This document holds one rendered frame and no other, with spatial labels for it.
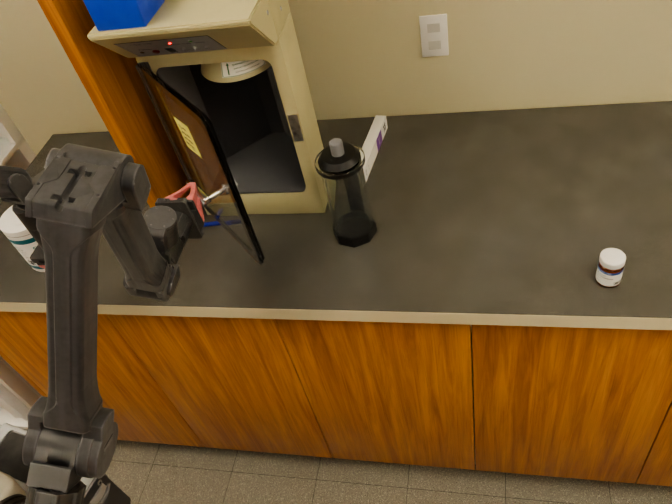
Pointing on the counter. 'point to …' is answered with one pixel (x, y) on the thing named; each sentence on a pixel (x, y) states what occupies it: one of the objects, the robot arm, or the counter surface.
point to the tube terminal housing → (293, 73)
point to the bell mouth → (224, 73)
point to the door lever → (209, 194)
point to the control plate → (171, 45)
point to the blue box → (122, 13)
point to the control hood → (199, 25)
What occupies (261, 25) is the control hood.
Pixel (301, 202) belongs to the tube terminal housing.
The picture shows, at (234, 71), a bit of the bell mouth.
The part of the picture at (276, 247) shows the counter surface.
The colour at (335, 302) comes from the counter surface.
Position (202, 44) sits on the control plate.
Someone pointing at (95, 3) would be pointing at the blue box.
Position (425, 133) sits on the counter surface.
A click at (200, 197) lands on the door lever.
